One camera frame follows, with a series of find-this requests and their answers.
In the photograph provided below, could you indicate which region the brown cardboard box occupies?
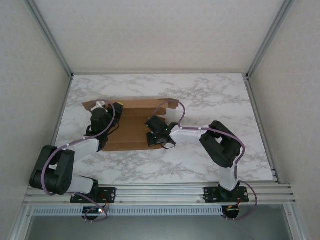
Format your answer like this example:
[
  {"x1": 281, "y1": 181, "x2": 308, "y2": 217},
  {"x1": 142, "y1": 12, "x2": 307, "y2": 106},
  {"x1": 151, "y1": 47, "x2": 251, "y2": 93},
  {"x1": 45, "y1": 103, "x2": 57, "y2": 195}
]
[{"x1": 82, "y1": 98, "x2": 181, "y2": 153}]

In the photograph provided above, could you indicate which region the small circuit board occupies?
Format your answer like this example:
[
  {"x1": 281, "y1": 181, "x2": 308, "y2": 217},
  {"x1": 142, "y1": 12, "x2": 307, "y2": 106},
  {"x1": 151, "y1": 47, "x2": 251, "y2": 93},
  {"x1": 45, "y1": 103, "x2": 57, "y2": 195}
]
[
  {"x1": 82, "y1": 206, "x2": 105, "y2": 216},
  {"x1": 223, "y1": 205, "x2": 240, "y2": 219}
]

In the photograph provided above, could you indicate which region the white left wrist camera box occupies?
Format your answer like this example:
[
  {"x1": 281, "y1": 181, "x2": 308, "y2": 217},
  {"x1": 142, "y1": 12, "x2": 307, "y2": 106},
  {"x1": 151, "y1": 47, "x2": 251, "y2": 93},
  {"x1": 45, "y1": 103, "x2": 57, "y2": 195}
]
[{"x1": 89, "y1": 99, "x2": 107, "y2": 112}]

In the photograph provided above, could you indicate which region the aluminium table edge rail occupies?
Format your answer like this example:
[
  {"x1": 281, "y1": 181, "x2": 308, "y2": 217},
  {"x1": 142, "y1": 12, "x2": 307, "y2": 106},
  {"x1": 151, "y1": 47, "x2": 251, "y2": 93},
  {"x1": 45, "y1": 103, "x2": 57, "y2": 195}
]
[{"x1": 71, "y1": 71, "x2": 248, "y2": 76}]

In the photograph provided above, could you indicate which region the aluminium mounting rail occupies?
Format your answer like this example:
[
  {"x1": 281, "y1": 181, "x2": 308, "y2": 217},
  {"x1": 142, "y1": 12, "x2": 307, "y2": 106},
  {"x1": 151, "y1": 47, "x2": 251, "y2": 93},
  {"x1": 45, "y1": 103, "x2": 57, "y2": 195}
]
[{"x1": 23, "y1": 183, "x2": 297, "y2": 206}]

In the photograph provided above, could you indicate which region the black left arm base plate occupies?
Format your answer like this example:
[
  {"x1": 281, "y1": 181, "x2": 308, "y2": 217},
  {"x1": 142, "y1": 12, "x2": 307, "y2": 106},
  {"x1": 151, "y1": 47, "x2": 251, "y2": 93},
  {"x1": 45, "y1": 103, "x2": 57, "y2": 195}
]
[{"x1": 69, "y1": 186, "x2": 117, "y2": 204}]

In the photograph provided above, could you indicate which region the grey slotted cable duct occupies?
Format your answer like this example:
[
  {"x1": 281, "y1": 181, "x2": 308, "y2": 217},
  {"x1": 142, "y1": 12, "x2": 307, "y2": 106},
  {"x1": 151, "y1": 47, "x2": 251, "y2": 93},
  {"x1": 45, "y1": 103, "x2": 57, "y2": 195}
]
[{"x1": 32, "y1": 205, "x2": 224, "y2": 216}]

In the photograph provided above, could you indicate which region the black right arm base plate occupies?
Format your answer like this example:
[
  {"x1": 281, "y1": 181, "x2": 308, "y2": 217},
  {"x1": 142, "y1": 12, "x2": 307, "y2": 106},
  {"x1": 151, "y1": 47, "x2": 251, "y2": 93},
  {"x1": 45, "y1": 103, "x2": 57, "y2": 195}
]
[{"x1": 203, "y1": 186, "x2": 250, "y2": 204}]

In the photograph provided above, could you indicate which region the short aluminium frame post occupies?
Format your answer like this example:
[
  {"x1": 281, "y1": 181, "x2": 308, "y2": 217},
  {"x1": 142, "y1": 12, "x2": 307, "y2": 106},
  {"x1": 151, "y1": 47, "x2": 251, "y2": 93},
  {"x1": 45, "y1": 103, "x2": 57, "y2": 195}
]
[
  {"x1": 9, "y1": 204, "x2": 34, "y2": 240},
  {"x1": 284, "y1": 204, "x2": 309, "y2": 240}
]

